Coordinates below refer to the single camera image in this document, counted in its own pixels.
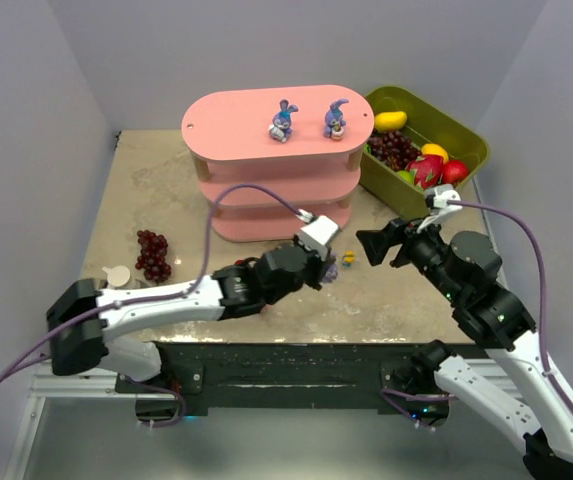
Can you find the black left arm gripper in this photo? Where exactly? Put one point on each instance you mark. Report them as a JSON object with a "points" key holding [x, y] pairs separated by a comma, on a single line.
{"points": [[311, 267]]}

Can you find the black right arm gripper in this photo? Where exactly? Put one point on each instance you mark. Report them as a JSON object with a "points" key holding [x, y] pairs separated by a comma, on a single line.
{"points": [[401, 239]]}

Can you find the purple bunny toy red bow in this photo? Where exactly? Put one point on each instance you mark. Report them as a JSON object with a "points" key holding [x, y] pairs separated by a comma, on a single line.
{"points": [[332, 271]]}

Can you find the purple bunny toy with cup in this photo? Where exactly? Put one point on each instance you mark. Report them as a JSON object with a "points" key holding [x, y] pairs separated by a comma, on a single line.
{"points": [[334, 120]]}

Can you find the purple bunny toy blue ears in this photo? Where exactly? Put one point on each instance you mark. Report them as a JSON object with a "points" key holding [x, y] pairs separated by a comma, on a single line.
{"points": [[281, 127]]}

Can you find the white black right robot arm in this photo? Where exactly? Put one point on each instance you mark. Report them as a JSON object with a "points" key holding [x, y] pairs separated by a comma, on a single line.
{"points": [[539, 420]]}

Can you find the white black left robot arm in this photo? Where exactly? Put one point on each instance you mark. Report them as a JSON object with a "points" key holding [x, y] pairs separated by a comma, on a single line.
{"points": [[91, 328]]}

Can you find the pink three-tier wooden shelf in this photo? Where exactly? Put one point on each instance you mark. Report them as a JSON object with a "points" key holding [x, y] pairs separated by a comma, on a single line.
{"points": [[246, 175]]}

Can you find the blonde blue dress doll toy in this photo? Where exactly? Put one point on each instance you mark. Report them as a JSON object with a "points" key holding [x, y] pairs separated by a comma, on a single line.
{"points": [[348, 258]]}

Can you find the green lime toy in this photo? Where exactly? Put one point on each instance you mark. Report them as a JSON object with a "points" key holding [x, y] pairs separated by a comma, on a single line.
{"points": [[406, 176]]}

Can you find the red dragon fruit toy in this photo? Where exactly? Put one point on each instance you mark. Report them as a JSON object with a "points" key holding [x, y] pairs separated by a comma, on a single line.
{"points": [[426, 170]]}

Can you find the purple grape bunch in bin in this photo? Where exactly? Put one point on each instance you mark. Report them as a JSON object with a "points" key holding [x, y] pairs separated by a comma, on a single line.
{"points": [[392, 148]]}

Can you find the red apple toy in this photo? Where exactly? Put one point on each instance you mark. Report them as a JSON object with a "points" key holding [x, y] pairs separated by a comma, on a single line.
{"points": [[454, 172]]}

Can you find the yellow mango toy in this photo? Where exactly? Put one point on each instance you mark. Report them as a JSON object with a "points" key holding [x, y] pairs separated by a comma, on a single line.
{"points": [[390, 121]]}

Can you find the olive green plastic bin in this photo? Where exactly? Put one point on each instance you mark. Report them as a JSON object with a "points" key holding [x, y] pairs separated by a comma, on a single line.
{"points": [[425, 124]]}

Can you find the dark red grape bunch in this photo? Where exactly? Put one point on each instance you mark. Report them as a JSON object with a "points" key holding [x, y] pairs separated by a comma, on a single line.
{"points": [[151, 260]]}

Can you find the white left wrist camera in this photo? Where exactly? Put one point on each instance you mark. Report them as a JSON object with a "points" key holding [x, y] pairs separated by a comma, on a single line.
{"points": [[317, 235]]}

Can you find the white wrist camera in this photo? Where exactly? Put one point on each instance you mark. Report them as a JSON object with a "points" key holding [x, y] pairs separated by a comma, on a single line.
{"points": [[317, 235], [443, 201]]}

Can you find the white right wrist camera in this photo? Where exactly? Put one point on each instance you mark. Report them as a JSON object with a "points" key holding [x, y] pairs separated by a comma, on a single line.
{"points": [[443, 201]]}

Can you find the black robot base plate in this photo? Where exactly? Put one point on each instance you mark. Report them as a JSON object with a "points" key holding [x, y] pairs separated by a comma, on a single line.
{"points": [[340, 376]]}

